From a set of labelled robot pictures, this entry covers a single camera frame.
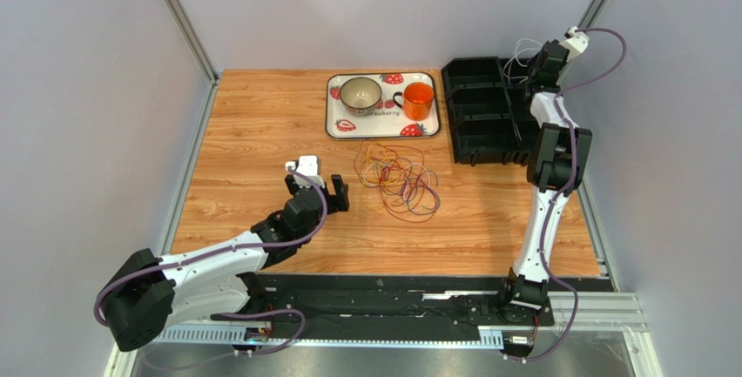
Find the black compartment organizer box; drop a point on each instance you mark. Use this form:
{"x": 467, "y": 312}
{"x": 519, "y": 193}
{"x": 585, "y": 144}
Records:
{"x": 488, "y": 111}

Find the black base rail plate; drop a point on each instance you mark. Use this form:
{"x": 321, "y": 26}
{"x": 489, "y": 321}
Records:
{"x": 393, "y": 308}

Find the white strawberry tray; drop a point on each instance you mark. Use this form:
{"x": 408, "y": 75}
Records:
{"x": 388, "y": 119}

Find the orange mug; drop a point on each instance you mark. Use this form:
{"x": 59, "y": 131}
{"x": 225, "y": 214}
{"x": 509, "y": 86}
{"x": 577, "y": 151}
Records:
{"x": 415, "y": 100}

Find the aluminium frame post left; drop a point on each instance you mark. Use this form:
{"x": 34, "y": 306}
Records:
{"x": 192, "y": 39}

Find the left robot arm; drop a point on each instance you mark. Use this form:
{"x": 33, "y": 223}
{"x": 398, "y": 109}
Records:
{"x": 151, "y": 293}

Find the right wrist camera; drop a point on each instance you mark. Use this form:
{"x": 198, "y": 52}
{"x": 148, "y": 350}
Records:
{"x": 576, "y": 41}

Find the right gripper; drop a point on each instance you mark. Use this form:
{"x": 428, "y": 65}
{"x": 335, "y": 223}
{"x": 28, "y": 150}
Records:
{"x": 536, "y": 77}

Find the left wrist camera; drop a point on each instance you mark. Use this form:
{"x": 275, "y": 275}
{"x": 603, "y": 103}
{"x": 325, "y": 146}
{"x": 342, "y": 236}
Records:
{"x": 308, "y": 166}

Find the beige ceramic bowl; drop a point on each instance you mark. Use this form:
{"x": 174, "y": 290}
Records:
{"x": 360, "y": 95}

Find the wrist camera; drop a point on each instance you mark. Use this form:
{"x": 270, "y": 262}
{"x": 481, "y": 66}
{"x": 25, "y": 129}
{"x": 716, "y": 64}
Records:
{"x": 308, "y": 166}
{"x": 576, "y": 41}

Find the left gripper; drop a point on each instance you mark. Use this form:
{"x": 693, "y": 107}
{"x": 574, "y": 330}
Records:
{"x": 338, "y": 201}

